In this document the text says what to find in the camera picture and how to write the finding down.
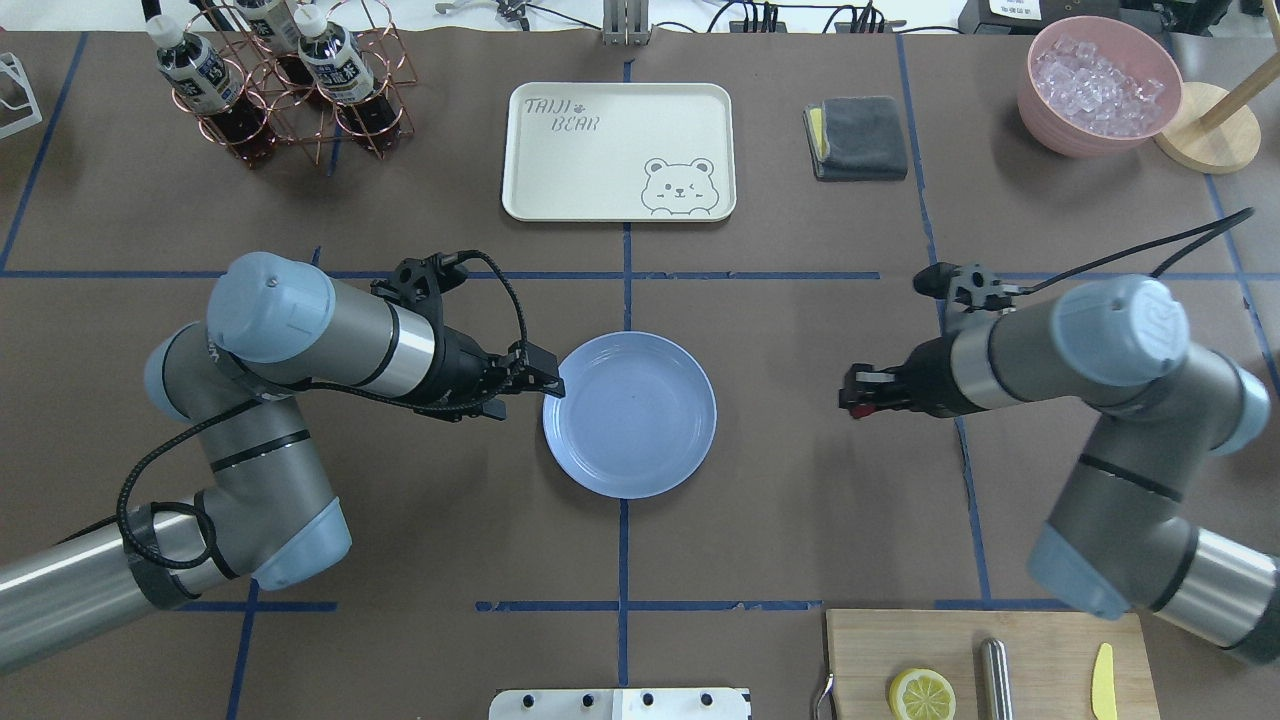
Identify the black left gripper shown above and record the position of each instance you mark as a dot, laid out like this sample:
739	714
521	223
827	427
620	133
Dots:
459	368

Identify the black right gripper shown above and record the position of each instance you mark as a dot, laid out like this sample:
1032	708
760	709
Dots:
925	378

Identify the blue round plate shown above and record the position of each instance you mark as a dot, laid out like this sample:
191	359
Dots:
638	417

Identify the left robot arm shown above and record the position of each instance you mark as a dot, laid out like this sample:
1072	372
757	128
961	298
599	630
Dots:
242	492

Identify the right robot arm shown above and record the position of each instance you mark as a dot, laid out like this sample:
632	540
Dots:
1116	539

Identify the cream bear tray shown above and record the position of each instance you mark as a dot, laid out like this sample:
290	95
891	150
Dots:
619	152

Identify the grey folded cloth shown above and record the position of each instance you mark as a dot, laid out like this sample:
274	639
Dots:
856	139

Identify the half lemon slice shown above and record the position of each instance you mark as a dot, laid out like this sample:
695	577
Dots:
921	693

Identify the tea bottle middle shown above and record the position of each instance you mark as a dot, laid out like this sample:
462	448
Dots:
332	56

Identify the tea bottle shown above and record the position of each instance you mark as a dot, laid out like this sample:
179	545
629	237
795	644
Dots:
332	56
272	24
210	88

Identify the pink bowl of ice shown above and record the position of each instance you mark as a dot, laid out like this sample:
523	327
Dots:
1093	86

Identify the yellow plastic knife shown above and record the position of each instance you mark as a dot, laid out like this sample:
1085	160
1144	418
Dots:
1103	688

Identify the tea bottle back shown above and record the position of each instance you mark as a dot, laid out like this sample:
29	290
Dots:
272	24

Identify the tea bottle front left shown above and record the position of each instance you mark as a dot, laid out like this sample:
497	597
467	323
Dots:
210	88

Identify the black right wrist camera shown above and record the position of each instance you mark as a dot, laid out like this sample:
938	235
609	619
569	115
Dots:
972	296

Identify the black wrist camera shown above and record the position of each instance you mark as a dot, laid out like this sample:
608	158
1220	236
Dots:
972	296
418	285

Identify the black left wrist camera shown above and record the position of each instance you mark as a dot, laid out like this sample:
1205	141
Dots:
418	285

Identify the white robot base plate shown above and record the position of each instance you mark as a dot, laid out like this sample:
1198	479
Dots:
623	703

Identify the aluminium frame post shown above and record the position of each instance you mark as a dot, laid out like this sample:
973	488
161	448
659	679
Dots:
626	23

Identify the copper wire bottle rack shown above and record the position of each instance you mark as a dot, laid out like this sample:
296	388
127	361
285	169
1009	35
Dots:
275	106

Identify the white wire cup rack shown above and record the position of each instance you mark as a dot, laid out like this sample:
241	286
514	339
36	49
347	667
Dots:
19	106

